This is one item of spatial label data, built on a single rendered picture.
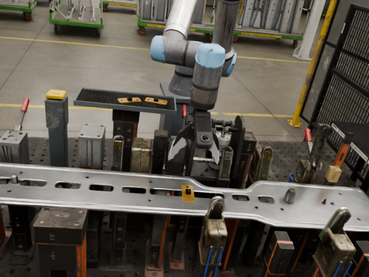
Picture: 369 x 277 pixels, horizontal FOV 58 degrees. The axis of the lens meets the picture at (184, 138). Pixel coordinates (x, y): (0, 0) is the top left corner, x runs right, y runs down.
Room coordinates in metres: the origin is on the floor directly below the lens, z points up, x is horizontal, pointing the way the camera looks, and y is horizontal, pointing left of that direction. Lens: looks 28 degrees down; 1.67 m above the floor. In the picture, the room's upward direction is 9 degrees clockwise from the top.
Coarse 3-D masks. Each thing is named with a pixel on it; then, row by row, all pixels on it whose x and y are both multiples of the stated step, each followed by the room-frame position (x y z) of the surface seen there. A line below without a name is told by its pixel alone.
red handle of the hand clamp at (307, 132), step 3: (306, 129) 1.19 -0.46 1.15; (309, 129) 1.19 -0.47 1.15; (306, 132) 1.18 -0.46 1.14; (309, 132) 1.17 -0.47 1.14; (306, 135) 1.17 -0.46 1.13; (309, 135) 1.16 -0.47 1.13; (306, 138) 1.16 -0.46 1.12; (309, 138) 1.15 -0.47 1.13; (306, 141) 1.15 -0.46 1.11; (309, 141) 1.15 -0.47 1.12; (309, 144) 1.14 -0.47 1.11; (309, 147) 1.12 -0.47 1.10; (309, 150) 1.12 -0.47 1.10; (309, 153) 1.11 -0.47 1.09; (309, 156) 1.10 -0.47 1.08; (315, 162) 1.08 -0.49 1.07; (312, 165) 1.06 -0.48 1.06; (315, 165) 1.06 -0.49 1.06
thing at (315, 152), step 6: (318, 126) 1.09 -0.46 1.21; (324, 126) 1.09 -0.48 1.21; (330, 126) 1.09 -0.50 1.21; (318, 132) 1.08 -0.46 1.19; (324, 132) 1.06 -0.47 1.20; (330, 132) 1.06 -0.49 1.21; (318, 138) 1.08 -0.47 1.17; (324, 138) 1.08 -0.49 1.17; (318, 144) 1.08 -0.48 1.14; (324, 144) 1.08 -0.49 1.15; (312, 150) 1.08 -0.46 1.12; (318, 150) 1.08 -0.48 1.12; (312, 156) 1.07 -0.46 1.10; (318, 156) 1.08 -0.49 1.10; (312, 162) 1.06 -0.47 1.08; (318, 162) 1.07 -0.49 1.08
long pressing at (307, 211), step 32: (0, 192) 0.74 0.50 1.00; (32, 192) 0.76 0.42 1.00; (64, 192) 0.78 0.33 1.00; (96, 192) 0.80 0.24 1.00; (224, 192) 0.91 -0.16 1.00; (256, 192) 0.93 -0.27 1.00; (320, 192) 0.99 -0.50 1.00; (352, 192) 1.03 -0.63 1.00; (288, 224) 0.80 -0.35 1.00; (320, 224) 0.82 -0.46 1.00; (352, 224) 0.84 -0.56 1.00
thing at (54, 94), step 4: (48, 92) 1.13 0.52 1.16; (52, 92) 1.13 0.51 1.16; (56, 92) 1.14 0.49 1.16; (60, 92) 1.14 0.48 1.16; (64, 92) 1.15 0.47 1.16; (48, 96) 1.10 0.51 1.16; (52, 96) 1.10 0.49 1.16; (56, 96) 1.11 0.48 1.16; (60, 96) 1.11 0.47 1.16; (64, 96) 1.14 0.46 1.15
